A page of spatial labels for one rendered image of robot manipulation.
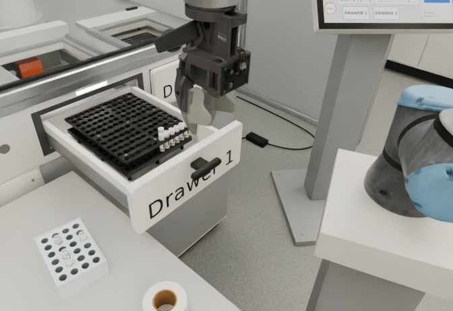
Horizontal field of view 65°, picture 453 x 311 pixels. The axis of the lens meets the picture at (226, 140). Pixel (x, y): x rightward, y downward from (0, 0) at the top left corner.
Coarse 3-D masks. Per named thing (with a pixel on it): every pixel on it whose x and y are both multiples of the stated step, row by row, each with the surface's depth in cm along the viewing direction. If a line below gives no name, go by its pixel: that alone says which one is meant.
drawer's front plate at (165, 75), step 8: (168, 64) 99; (176, 64) 99; (152, 72) 95; (160, 72) 96; (168, 72) 98; (176, 72) 101; (152, 80) 96; (160, 80) 97; (168, 80) 100; (152, 88) 98; (160, 88) 99; (168, 88) 101; (160, 96) 100; (168, 96) 102
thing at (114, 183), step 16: (112, 96) 91; (144, 96) 92; (64, 112) 83; (176, 112) 85; (48, 128) 78; (64, 128) 84; (208, 128) 80; (64, 144) 75; (80, 144) 83; (192, 144) 84; (80, 160) 72; (96, 160) 69; (160, 160) 79; (96, 176) 70; (112, 176) 66; (112, 192) 68; (128, 208) 66
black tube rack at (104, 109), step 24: (120, 96) 88; (72, 120) 79; (96, 120) 79; (120, 120) 80; (144, 120) 80; (168, 120) 81; (96, 144) 77; (120, 144) 73; (144, 144) 73; (120, 168) 71
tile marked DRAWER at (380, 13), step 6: (378, 6) 122; (384, 6) 122; (390, 6) 123; (396, 6) 123; (378, 12) 122; (384, 12) 122; (390, 12) 122; (396, 12) 123; (378, 18) 122; (384, 18) 122; (390, 18) 122; (396, 18) 123
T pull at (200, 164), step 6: (192, 162) 67; (198, 162) 67; (204, 162) 67; (210, 162) 67; (216, 162) 68; (198, 168) 66; (204, 168) 66; (210, 168) 67; (192, 174) 65; (198, 174) 65; (204, 174) 66
